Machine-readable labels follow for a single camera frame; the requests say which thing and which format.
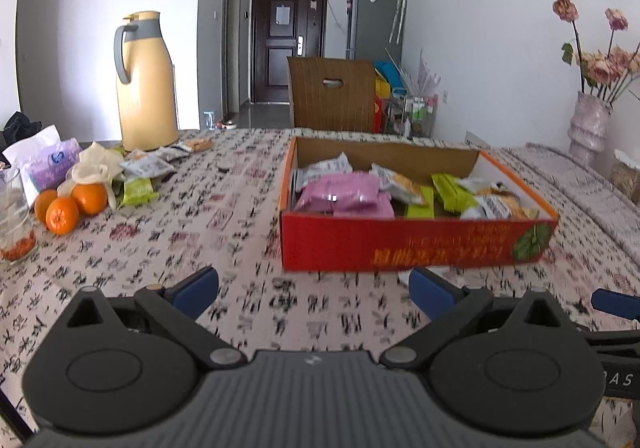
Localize grey refrigerator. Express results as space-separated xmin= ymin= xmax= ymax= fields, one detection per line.
xmin=346 ymin=0 xmax=406 ymax=62

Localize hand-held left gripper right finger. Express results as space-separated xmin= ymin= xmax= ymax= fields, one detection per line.
xmin=380 ymin=268 xmax=568 ymax=369

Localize white plastic bag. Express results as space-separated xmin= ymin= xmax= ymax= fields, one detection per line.
xmin=57 ymin=142 xmax=127 ymax=210

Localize pile of snack packets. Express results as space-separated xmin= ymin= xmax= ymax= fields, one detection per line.
xmin=294 ymin=152 xmax=542 ymax=221

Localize green snack packet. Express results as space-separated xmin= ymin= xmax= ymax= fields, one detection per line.
xmin=405 ymin=185 xmax=437 ymax=219
xmin=431 ymin=172 xmax=479 ymax=217

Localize orange fruit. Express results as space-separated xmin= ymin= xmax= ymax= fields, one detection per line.
xmin=46 ymin=198 xmax=81 ymax=235
xmin=34 ymin=189 xmax=59 ymax=224
xmin=71 ymin=182 xmax=109 ymax=216

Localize black white snack packet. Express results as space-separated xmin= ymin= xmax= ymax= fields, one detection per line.
xmin=120 ymin=150 xmax=176 ymax=179

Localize small green packet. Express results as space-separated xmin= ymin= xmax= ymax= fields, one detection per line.
xmin=120 ymin=176 xmax=159 ymax=207

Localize dark brown door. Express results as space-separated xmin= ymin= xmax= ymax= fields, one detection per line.
xmin=251 ymin=0 xmax=329 ymax=104

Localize white folded umbrella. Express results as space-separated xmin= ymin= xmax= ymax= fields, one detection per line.
xmin=389 ymin=0 xmax=407 ymax=44

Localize glass jar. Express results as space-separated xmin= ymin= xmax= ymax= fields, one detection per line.
xmin=0 ymin=168 xmax=40 ymax=265

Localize dark clothing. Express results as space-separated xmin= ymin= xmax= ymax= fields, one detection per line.
xmin=2 ymin=111 xmax=44 ymax=147

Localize pink snack packet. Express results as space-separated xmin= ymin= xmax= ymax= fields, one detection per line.
xmin=332 ymin=193 xmax=397 ymax=219
xmin=294 ymin=172 xmax=382 ymax=213

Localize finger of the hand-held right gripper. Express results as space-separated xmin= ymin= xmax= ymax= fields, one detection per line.
xmin=591 ymin=288 xmax=640 ymax=321

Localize pink wrapped vase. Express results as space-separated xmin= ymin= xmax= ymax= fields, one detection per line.
xmin=567 ymin=90 xmax=612 ymax=169

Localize yellow thermos jug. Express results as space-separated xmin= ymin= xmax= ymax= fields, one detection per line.
xmin=113 ymin=10 xmax=180 ymax=153

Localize brown biscuit packet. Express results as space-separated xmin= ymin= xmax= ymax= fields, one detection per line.
xmin=172 ymin=138 xmax=215 ymax=154

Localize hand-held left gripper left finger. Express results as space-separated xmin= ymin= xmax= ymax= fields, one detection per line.
xmin=62 ymin=266 xmax=247 ymax=369

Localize white cake packet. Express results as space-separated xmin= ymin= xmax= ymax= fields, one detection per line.
xmin=371 ymin=163 xmax=429 ymax=207

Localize grey striped cloth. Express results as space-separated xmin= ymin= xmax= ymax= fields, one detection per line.
xmin=500 ymin=142 xmax=640 ymax=279

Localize dried pink roses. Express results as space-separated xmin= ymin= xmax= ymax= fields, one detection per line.
xmin=550 ymin=0 xmax=640 ymax=105

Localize purple tissue pack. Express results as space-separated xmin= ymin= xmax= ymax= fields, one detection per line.
xmin=2 ymin=124 xmax=84 ymax=194

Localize red cardboard box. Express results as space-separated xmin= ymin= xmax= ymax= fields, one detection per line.
xmin=279 ymin=135 xmax=559 ymax=273

